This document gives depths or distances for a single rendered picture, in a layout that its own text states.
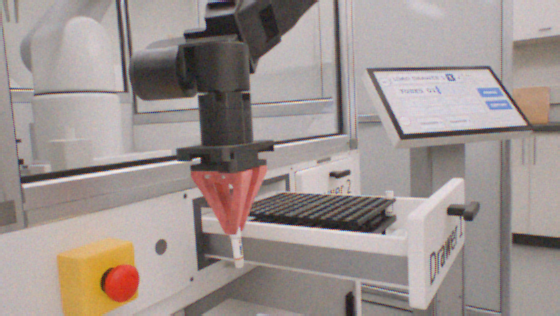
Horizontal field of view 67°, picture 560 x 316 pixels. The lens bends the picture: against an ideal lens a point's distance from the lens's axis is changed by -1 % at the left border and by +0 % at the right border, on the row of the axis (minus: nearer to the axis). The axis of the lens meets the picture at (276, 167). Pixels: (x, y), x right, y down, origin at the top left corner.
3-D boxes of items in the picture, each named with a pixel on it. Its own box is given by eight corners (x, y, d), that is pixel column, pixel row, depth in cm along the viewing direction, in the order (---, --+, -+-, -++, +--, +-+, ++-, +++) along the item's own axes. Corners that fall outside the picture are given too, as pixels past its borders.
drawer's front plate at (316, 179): (354, 198, 116) (353, 157, 114) (304, 223, 91) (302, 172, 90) (348, 197, 117) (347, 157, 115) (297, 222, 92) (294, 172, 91)
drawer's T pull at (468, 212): (480, 210, 60) (480, 200, 60) (472, 222, 54) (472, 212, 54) (453, 208, 62) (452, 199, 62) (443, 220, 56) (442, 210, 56)
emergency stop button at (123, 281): (145, 295, 47) (141, 260, 47) (115, 309, 44) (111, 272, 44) (127, 290, 49) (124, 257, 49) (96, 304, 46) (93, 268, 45)
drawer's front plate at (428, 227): (464, 242, 72) (464, 177, 71) (424, 312, 48) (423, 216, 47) (453, 241, 73) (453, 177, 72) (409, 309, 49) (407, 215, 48)
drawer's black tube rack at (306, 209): (397, 234, 72) (396, 197, 72) (359, 268, 58) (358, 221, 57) (284, 224, 84) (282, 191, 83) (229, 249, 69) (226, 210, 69)
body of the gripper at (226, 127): (174, 166, 44) (168, 93, 43) (229, 155, 53) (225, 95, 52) (227, 167, 41) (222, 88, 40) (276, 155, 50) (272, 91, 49)
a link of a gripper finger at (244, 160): (185, 241, 45) (177, 153, 44) (223, 224, 52) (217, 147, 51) (239, 247, 42) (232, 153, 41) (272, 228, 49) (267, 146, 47)
